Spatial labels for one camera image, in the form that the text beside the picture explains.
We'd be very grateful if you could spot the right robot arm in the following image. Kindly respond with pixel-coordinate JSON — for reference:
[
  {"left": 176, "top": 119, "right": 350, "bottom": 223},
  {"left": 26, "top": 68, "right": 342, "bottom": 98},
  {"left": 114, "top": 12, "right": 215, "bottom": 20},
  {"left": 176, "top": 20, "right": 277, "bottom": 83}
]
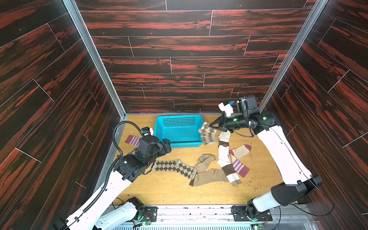
[{"left": 210, "top": 112, "right": 323, "bottom": 216}]

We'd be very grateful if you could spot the tan ribbed sock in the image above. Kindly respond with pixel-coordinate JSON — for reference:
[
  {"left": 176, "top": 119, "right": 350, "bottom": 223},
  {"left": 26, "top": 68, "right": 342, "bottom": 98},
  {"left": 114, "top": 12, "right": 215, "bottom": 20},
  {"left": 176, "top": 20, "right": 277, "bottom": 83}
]
[
  {"left": 189, "top": 169, "right": 229, "bottom": 187},
  {"left": 194, "top": 154, "right": 217, "bottom": 173}
]

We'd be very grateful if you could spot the purple striped sock right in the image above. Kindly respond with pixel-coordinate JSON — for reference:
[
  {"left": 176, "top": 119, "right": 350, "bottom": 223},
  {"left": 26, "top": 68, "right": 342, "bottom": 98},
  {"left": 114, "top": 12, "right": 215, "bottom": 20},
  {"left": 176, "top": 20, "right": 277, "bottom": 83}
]
[{"left": 229, "top": 145, "right": 252, "bottom": 178}]

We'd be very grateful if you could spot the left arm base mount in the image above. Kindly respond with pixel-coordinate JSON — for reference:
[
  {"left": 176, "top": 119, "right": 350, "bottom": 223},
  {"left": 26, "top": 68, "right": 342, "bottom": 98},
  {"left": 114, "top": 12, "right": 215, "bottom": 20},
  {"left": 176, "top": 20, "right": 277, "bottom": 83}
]
[{"left": 126, "top": 197, "right": 158, "bottom": 223}]

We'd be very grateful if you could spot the white brown striped sock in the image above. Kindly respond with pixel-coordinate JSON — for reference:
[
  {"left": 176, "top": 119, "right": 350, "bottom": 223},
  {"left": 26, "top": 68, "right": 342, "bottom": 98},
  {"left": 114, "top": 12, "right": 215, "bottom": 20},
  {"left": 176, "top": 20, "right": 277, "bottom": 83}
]
[{"left": 217, "top": 131, "right": 241, "bottom": 187}]

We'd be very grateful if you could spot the purple striped sock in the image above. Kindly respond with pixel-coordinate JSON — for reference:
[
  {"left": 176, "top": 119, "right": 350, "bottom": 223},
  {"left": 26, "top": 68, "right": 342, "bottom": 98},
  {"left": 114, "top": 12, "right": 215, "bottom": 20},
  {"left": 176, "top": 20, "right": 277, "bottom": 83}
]
[
  {"left": 125, "top": 135, "right": 140, "bottom": 146},
  {"left": 229, "top": 145, "right": 252, "bottom": 178}
]

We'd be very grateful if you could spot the tan ribbed sock front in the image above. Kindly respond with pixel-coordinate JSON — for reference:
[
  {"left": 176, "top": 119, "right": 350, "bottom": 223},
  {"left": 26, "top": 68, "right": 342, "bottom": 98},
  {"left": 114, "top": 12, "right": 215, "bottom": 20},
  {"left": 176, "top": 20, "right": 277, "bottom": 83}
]
[{"left": 189, "top": 169, "right": 229, "bottom": 187}]

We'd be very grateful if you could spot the turquoise plastic basket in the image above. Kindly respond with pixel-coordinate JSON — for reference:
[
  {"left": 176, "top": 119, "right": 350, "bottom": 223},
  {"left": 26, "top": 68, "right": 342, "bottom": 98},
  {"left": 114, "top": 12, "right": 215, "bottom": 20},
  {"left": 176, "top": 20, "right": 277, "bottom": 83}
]
[{"left": 154, "top": 115, "right": 204, "bottom": 149}]

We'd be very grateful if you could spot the metal front rail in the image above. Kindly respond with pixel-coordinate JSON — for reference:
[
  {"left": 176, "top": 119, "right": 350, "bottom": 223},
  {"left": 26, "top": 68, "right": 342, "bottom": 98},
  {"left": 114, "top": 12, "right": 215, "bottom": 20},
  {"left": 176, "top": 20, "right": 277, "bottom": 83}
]
[{"left": 116, "top": 205, "right": 319, "bottom": 230}]

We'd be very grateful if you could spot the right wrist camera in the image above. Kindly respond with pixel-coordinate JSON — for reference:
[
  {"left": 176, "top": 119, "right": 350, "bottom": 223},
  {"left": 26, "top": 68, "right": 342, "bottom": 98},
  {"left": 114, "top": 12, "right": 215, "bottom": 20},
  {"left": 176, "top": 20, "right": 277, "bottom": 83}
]
[{"left": 218, "top": 95, "right": 260, "bottom": 118}]

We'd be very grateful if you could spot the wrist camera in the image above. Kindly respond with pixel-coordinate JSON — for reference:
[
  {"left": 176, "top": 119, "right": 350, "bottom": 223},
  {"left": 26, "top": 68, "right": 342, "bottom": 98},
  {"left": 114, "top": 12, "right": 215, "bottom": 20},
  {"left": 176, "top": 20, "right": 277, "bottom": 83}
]
[
  {"left": 218, "top": 95, "right": 260, "bottom": 118},
  {"left": 141, "top": 127, "right": 154, "bottom": 137}
]

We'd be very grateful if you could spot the argyle sock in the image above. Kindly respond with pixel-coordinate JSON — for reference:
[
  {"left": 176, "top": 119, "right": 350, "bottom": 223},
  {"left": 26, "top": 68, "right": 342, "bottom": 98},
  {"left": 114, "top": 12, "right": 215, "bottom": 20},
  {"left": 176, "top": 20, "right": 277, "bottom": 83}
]
[
  {"left": 152, "top": 159, "right": 197, "bottom": 180},
  {"left": 198, "top": 122, "right": 218, "bottom": 145}
]

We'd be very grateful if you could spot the purple striped sock left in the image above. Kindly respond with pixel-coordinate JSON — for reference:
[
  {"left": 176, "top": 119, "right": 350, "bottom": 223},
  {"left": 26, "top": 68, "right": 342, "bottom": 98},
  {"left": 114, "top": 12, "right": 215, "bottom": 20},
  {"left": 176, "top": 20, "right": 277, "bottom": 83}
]
[{"left": 125, "top": 135, "right": 140, "bottom": 146}]

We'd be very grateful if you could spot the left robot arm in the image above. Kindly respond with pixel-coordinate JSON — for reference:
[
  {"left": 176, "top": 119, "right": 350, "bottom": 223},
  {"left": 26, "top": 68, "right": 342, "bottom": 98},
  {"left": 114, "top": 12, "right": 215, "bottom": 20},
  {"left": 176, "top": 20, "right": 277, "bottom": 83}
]
[{"left": 52, "top": 135, "right": 172, "bottom": 230}]

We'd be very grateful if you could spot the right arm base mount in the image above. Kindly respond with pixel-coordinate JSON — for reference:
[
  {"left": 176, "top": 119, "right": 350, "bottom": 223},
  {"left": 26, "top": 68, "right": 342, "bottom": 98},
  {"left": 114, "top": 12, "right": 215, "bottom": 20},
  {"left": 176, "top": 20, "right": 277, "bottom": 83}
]
[{"left": 231, "top": 205, "right": 273, "bottom": 222}]

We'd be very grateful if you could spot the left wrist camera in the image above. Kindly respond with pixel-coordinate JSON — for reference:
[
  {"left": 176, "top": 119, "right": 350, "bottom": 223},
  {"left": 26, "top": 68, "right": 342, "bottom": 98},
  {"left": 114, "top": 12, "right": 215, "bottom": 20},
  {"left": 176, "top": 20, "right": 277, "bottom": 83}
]
[{"left": 141, "top": 127, "right": 154, "bottom": 137}]

